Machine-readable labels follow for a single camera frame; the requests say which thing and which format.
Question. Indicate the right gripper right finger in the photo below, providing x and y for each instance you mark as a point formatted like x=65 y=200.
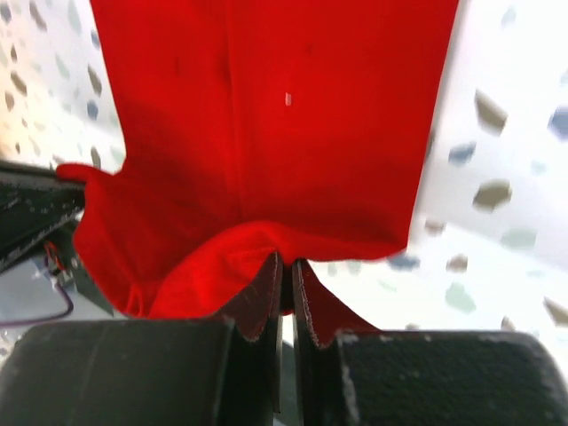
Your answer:
x=349 y=372

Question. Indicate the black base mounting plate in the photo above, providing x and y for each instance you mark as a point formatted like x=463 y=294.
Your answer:
x=39 y=217

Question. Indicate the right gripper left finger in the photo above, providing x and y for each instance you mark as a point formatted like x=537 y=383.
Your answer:
x=220 y=370

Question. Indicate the red t shirt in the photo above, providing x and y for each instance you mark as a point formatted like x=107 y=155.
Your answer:
x=252 y=128

